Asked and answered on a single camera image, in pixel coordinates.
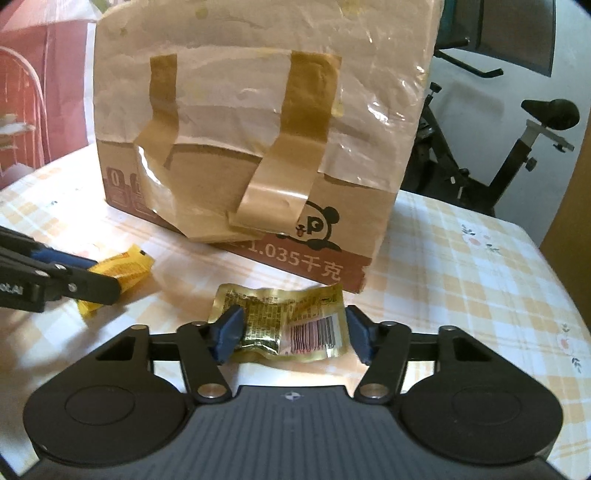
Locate gold barcode snack packet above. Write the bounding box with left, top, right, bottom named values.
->
left=208, top=282, right=350, bottom=359

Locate checked floral tablecloth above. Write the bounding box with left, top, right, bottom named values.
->
left=0, top=159, right=591, bottom=462

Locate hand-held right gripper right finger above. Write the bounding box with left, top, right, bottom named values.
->
left=345, top=305, right=490, bottom=402

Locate dark window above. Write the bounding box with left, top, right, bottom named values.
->
left=434, top=0, right=556, bottom=78

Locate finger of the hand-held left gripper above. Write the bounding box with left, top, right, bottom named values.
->
left=0, top=256, right=124, bottom=305
left=0, top=226, right=100, bottom=274

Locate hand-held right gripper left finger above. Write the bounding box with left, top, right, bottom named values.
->
left=95, top=305, right=245, bottom=403

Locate yellow snack packet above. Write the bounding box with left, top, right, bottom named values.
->
left=76, top=244, right=154, bottom=318

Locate plastic-lined cardboard box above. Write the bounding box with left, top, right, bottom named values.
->
left=92, top=0, right=440, bottom=295

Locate black exercise bike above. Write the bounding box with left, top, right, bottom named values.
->
left=399, top=0, right=581, bottom=219

